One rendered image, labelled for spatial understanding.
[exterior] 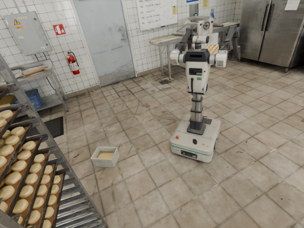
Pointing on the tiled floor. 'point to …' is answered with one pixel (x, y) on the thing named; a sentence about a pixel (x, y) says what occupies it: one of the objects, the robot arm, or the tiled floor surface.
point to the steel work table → (57, 100)
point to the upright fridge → (272, 32)
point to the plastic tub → (105, 156)
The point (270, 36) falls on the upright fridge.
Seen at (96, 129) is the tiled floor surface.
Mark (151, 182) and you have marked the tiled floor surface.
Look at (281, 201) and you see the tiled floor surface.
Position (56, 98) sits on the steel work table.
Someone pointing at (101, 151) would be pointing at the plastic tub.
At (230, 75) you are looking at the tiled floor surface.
